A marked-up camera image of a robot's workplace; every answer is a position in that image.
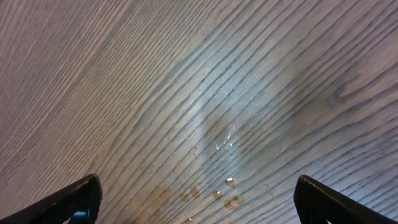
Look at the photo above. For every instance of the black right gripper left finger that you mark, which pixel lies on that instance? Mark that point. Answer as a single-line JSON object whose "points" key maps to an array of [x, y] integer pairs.
{"points": [[78, 202]]}

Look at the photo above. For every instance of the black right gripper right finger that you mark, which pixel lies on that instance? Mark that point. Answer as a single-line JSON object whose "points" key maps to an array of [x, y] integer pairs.
{"points": [[317, 203]]}

